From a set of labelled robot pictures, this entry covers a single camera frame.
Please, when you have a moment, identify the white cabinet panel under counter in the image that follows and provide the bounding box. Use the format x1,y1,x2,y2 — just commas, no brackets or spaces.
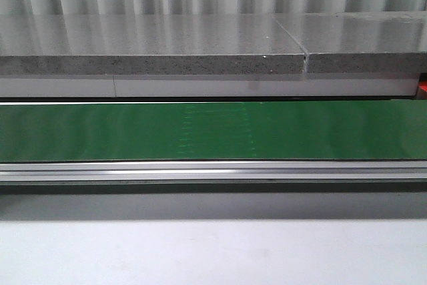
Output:
1,73,420,99

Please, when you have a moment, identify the green conveyor belt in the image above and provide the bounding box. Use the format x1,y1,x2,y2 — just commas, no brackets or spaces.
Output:
1,99,426,162

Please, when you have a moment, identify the grey speckled stone counter slab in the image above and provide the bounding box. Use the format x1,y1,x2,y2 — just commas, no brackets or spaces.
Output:
1,15,304,75

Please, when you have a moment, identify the red plastic bin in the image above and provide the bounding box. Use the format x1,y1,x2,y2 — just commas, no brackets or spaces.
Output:
416,80,427,100

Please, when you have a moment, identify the aluminium conveyor side rail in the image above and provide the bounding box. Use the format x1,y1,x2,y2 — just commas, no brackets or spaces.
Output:
1,160,426,194

